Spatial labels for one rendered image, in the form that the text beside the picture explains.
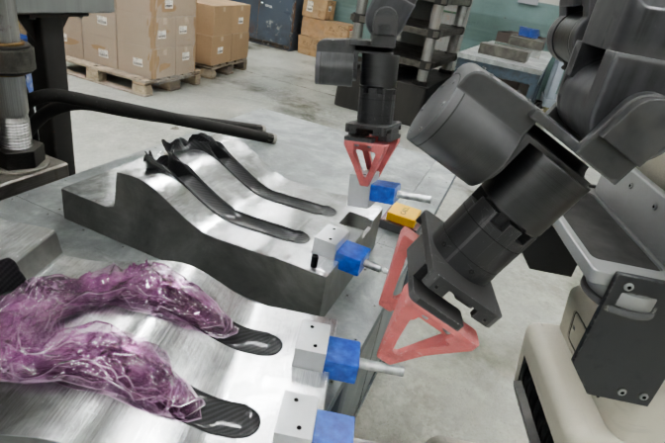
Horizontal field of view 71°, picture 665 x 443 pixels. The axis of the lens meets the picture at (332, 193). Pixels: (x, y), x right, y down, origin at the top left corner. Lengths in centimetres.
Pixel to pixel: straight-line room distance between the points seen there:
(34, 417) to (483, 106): 44
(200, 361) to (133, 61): 419
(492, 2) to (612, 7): 677
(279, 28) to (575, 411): 729
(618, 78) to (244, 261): 54
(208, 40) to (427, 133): 499
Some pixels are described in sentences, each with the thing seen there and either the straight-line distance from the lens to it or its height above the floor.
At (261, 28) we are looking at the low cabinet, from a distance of 788.
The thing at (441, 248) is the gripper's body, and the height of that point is 109.
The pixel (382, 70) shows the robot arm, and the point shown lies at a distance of 72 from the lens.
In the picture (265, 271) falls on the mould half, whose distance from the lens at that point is 70.
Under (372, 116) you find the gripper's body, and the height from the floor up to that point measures 108.
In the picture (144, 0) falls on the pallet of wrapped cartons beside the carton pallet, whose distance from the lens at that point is 446.
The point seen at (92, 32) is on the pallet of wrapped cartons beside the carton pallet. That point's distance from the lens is 492.
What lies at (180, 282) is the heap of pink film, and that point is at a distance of 60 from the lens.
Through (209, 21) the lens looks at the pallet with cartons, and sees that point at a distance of 524.
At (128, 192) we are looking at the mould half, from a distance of 81.
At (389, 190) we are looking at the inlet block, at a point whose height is 97.
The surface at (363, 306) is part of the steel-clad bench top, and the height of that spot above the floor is 80.
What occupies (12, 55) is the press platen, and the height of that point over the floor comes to 103.
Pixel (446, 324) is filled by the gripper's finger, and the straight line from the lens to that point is 36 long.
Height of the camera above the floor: 127
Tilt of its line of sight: 25 degrees down
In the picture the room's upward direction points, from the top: 10 degrees clockwise
